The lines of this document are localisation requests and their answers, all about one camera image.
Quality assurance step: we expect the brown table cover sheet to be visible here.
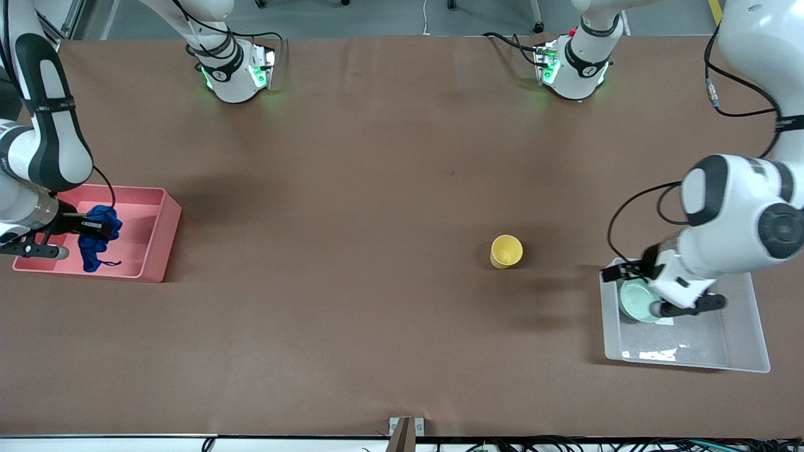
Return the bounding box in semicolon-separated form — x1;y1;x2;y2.
0;35;804;438

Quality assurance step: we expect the clear plastic bin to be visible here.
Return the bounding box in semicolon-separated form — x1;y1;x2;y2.
599;257;771;374

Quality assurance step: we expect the yellow cup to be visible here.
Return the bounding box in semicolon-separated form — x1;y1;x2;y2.
490;234;523;269

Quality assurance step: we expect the aluminium extrusion frame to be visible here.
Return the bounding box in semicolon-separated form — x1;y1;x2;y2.
35;0;95;54

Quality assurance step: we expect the black left base cable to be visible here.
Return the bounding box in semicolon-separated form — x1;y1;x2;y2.
482;31;542;67

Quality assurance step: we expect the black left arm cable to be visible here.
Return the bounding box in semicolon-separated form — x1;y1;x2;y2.
606;22;786;267

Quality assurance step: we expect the black base cable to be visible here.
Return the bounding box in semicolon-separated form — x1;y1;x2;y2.
173;0;283;58
482;31;542;67

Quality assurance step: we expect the black cable bundle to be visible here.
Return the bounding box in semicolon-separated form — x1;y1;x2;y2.
433;436;804;452

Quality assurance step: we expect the grey metal table bracket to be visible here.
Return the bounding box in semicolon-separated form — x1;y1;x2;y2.
388;417;425;452

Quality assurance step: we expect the black right base cable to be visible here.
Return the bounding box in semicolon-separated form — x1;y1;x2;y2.
173;0;283;58

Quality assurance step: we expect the pink plastic bin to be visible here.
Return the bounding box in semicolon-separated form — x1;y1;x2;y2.
13;184;183;283

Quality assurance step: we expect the blue cloth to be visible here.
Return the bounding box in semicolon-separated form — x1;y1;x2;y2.
79;206;123;272

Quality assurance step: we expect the mint green bowl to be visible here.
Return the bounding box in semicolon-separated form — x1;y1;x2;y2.
619;278;666;324

